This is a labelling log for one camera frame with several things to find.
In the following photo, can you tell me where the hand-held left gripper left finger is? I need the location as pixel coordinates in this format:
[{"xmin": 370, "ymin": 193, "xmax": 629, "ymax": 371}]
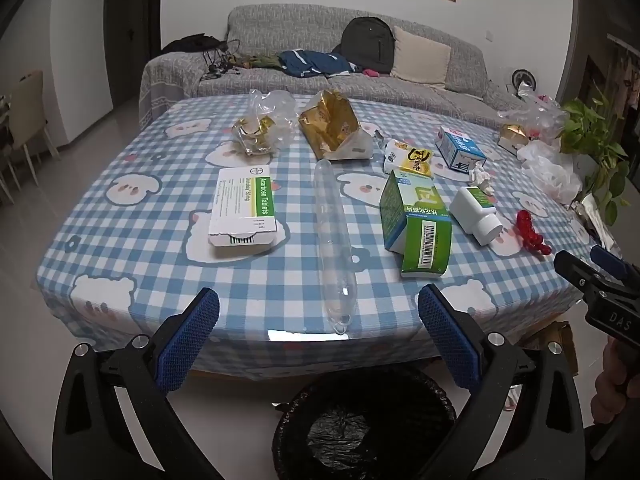
[{"xmin": 52, "ymin": 287, "xmax": 226, "ymax": 480}]

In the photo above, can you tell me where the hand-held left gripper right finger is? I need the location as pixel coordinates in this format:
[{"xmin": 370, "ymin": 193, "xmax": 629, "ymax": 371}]
[{"xmin": 417, "ymin": 284, "xmax": 588, "ymax": 480}]

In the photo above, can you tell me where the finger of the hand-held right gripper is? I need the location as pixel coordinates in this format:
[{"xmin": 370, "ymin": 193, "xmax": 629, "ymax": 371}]
[
  {"xmin": 554, "ymin": 250, "xmax": 640, "ymax": 348},
  {"xmin": 590, "ymin": 244, "xmax": 640, "ymax": 291}
]

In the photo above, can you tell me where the red wrapper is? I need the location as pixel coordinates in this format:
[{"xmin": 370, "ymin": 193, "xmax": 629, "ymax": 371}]
[{"xmin": 515, "ymin": 209, "xmax": 552, "ymax": 256}]

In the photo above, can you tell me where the white pill bottle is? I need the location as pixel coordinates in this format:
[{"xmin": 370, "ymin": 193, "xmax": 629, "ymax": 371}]
[{"xmin": 449, "ymin": 186, "xmax": 502, "ymax": 246}]

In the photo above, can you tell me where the bin with black liner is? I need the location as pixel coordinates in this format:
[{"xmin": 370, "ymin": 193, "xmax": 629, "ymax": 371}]
[{"xmin": 271, "ymin": 365, "xmax": 458, "ymax": 480}]

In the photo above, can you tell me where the clear plastic tube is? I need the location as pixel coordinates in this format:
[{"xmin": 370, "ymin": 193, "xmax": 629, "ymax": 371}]
[{"xmin": 314, "ymin": 159, "xmax": 358, "ymax": 336}]

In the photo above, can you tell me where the white tissue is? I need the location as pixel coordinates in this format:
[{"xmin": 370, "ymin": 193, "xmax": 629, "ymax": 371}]
[{"xmin": 467, "ymin": 162, "xmax": 496, "ymax": 195}]

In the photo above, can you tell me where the white and green medicine box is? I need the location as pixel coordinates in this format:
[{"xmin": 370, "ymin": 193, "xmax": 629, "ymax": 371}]
[{"xmin": 207, "ymin": 164, "xmax": 281, "ymax": 247}]

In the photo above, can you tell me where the yellow and white snack packet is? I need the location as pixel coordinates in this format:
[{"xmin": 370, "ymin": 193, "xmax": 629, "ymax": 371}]
[{"xmin": 382, "ymin": 138, "xmax": 435, "ymax": 179}]

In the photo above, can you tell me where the blue and white milk carton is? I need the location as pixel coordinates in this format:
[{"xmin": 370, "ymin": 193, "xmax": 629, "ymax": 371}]
[{"xmin": 435, "ymin": 126, "xmax": 487, "ymax": 171}]

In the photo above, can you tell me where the clear bag with gold wrappers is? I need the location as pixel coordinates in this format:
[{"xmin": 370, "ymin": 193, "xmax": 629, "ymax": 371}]
[{"xmin": 231, "ymin": 88, "xmax": 298, "ymax": 157}]

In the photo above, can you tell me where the gold tissue wrapper bag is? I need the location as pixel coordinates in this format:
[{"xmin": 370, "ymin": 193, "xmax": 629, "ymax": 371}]
[{"xmin": 297, "ymin": 89, "xmax": 373, "ymax": 161}]

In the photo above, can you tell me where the person's right hand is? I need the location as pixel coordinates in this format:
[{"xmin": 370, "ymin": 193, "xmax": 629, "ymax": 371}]
[{"xmin": 595, "ymin": 339, "xmax": 640, "ymax": 427}]

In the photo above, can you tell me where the silver foil packet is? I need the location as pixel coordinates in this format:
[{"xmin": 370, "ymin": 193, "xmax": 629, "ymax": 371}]
[{"xmin": 575, "ymin": 192, "xmax": 621, "ymax": 251}]

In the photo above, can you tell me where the cardboard box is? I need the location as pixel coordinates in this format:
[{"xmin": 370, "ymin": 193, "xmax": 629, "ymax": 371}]
[{"xmin": 522, "ymin": 320, "xmax": 581, "ymax": 378}]

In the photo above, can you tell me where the blue checked bear tablecloth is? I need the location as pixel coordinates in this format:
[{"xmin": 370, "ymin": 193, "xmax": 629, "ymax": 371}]
[{"xmin": 35, "ymin": 92, "xmax": 601, "ymax": 378}]

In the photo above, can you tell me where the green potted plant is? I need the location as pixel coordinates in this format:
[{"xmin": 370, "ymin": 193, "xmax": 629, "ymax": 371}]
[{"xmin": 560, "ymin": 97, "xmax": 632, "ymax": 226}]

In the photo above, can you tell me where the small gold and white box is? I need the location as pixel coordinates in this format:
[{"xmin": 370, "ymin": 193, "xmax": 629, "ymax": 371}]
[{"xmin": 498, "ymin": 122, "xmax": 531, "ymax": 153}]

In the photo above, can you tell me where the dark wooden cabinet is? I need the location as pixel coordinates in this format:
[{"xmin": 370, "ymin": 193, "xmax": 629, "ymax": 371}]
[{"xmin": 582, "ymin": 32, "xmax": 640, "ymax": 111}]

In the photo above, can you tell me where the small round fan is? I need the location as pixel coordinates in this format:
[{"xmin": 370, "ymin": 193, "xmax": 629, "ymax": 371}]
[{"xmin": 510, "ymin": 67, "xmax": 538, "ymax": 96}]

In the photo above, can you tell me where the beige pillow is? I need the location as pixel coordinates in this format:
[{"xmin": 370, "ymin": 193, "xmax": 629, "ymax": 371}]
[{"xmin": 390, "ymin": 25, "xmax": 452, "ymax": 92}]

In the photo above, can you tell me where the beige chair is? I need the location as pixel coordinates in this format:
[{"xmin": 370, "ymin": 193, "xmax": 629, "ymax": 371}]
[{"xmin": 0, "ymin": 70, "xmax": 61, "ymax": 206}]

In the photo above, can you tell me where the olive green cloth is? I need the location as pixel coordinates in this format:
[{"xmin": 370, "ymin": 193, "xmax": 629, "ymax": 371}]
[{"xmin": 237, "ymin": 52, "xmax": 286, "ymax": 71}]

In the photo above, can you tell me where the black cloth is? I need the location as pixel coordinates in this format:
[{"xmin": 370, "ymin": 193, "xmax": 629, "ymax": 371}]
[{"xmin": 161, "ymin": 33, "xmax": 228, "ymax": 56}]

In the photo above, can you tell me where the blue jacket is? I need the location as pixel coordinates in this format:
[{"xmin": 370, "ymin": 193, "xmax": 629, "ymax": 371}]
[{"xmin": 277, "ymin": 49, "xmax": 353, "ymax": 80}]

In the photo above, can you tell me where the dark grey backpack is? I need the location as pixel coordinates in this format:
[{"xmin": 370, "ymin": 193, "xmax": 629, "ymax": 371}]
[{"xmin": 340, "ymin": 16, "xmax": 396, "ymax": 75}]

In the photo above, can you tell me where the dark door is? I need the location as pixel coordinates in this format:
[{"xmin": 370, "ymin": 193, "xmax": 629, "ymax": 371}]
[{"xmin": 104, "ymin": 0, "xmax": 163, "ymax": 111}]

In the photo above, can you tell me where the grey sofa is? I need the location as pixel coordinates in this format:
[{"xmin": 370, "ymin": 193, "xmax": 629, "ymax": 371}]
[{"xmin": 137, "ymin": 3, "xmax": 516, "ymax": 128}]

